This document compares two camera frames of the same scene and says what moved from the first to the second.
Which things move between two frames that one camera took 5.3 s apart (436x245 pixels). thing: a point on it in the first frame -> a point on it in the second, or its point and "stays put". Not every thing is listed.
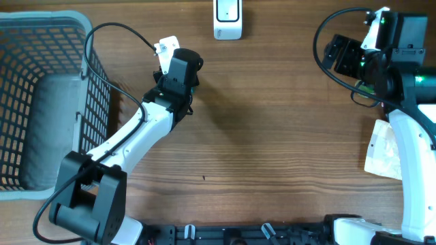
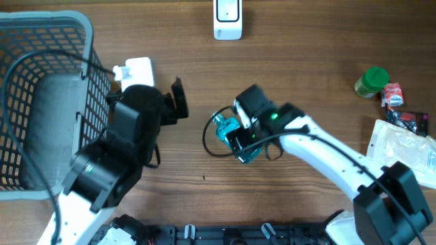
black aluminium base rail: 313,233 stays put
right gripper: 349,48 -> 245,136
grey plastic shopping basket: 55,97 stays put
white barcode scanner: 227,20 stays put
